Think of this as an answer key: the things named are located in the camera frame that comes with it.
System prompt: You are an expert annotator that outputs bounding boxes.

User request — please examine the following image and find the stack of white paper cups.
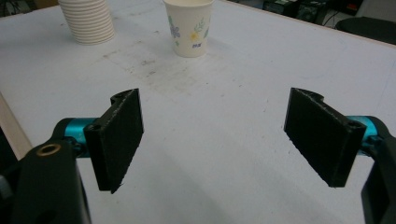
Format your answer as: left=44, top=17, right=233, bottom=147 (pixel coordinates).
left=57, top=0, right=117, bottom=46

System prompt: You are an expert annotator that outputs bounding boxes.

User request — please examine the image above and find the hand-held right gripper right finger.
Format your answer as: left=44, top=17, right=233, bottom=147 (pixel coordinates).
left=283, top=87, right=378, bottom=189

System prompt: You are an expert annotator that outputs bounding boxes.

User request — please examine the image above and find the wooden table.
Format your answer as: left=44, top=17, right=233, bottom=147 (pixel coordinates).
left=0, top=0, right=396, bottom=161

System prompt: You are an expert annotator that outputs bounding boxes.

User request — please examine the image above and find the black round stool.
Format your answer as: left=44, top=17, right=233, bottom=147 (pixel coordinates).
left=334, top=16, right=396, bottom=46

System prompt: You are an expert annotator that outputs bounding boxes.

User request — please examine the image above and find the floral paper cup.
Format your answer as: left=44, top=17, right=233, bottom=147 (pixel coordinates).
left=163, top=0, right=216, bottom=59

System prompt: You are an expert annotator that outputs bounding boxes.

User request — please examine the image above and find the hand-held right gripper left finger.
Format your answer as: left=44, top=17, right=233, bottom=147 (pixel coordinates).
left=64, top=88, right=145, bottom=195

